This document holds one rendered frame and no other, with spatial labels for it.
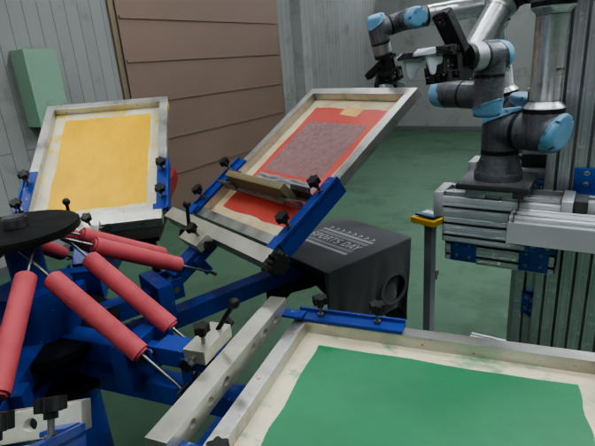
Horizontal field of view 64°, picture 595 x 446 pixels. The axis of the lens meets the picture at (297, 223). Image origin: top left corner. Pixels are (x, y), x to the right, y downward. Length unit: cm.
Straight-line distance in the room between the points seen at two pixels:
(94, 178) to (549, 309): 193
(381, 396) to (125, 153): 166
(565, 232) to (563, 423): 61
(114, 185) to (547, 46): 170
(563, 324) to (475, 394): 92
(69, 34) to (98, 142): 311
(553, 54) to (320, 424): 116
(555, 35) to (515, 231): 56
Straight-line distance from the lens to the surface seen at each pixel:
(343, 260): 181
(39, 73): 501
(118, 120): 256
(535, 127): 158
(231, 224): 169
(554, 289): 199
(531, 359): 129
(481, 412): 114
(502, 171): 167
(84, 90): 549
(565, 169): 184
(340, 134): 185
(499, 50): 136
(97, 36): 567
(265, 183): 162
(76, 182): 229
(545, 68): 158
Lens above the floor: 168
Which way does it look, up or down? 19 degrees down
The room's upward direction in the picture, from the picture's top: 4 degrees counter-clockwise
